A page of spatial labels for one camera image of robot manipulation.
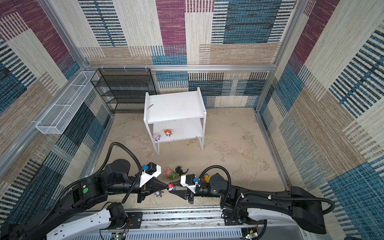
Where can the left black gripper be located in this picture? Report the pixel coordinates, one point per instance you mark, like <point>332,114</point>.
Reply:
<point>147,190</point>

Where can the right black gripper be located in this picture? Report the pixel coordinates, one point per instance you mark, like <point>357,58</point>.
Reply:
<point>182,193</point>

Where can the grey hood Doraemon figure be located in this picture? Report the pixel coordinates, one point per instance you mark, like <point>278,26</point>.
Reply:
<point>158,193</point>

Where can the red hat Doraemon figure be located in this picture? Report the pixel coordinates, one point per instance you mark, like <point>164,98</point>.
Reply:
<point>171,187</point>

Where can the pink hood Doraemon figure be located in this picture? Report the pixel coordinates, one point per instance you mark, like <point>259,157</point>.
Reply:
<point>156,137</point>

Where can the orange crab hood Doraemon figure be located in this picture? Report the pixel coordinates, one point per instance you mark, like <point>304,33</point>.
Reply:
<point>168,133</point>

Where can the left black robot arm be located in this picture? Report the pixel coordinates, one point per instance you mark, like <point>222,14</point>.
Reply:
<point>83,194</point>

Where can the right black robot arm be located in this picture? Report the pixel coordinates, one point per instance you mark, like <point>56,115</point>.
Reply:
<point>244,206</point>

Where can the white two-tier shelf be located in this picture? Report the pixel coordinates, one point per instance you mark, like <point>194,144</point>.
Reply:
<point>183,113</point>

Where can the pink green cactus figure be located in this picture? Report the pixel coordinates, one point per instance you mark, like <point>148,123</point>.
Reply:
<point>171,174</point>

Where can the black blue Luxray figure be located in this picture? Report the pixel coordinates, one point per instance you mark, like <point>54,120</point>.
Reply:
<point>179,171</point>

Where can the orange yellow Pokemon figure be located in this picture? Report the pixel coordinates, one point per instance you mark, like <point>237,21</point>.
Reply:
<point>206,178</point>

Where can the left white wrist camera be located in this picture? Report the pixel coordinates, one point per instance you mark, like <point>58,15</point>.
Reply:
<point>151,170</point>

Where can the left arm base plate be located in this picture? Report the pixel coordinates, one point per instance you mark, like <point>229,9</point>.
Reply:
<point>132,220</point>

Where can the aluminium mounting rail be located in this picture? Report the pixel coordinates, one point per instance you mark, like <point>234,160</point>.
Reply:
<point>197,223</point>

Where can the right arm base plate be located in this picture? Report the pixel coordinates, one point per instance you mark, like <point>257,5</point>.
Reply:
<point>239,218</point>

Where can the black wire mesh rack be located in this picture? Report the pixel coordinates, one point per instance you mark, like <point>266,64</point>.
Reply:
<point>124,90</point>

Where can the white wire mesh basket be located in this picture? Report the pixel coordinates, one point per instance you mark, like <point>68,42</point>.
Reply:
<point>59,116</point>

